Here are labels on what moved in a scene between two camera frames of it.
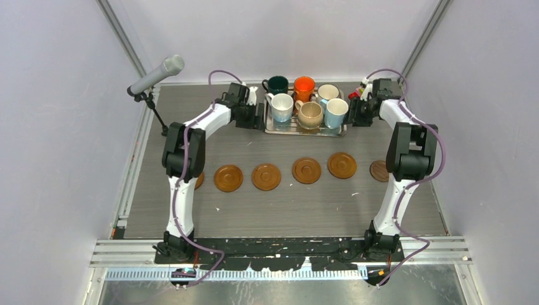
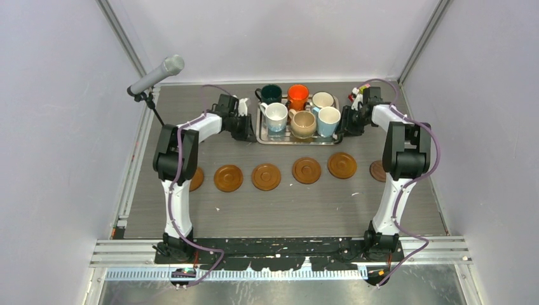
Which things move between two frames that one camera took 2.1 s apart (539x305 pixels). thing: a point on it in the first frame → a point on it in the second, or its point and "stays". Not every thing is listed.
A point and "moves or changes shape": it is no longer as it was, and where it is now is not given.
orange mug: x=304 y=87 → x=298 y=95
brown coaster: x=266 y=176 stays
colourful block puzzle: x=358 y=92 stays
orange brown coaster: x=199 y=181 stays
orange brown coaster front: x=342 y=165 stays
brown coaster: x=306 y=170 stays
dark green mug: x=277 y=84 → x=269 y=94
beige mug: x=310 y=114 → x=303 y=124
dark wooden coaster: x=378 y=170 stays
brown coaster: x=228 y=178 stays
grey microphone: x=173 y=65 stays
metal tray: x=292 y=128 moves or changes shape
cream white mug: x=327 y=91 → x=322 y=99
